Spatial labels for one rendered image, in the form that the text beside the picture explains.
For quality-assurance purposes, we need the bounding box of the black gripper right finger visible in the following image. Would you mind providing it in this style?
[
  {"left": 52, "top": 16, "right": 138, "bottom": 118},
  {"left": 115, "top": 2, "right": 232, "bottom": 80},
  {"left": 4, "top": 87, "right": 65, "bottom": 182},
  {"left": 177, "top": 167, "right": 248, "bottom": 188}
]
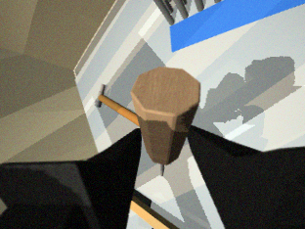
[{"left": 187, "top": 125, "right": 305, "bottom": 229}]

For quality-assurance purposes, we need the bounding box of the hammer with orange handle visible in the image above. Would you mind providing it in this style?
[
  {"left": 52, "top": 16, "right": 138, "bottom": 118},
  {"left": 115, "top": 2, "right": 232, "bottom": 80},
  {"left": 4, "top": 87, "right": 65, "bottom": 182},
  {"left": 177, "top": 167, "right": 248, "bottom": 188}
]
[{"left": 95, "top": 84, "right": 139, "bottom": 126}]

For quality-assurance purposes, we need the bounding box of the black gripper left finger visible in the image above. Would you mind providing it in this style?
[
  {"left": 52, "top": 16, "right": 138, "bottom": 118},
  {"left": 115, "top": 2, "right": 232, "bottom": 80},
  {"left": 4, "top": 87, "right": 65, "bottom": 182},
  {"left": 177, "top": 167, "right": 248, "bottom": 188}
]
[{"left": 0, "top": 128, "right": 142, "bottom": 229}]

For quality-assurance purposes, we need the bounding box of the blue taped strip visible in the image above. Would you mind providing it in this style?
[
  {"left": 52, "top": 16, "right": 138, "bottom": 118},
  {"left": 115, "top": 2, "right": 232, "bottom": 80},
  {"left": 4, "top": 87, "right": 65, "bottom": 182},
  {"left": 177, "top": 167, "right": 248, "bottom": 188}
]
[{"left": 170, "top": 0, "right": 305, "bottom": 53}]

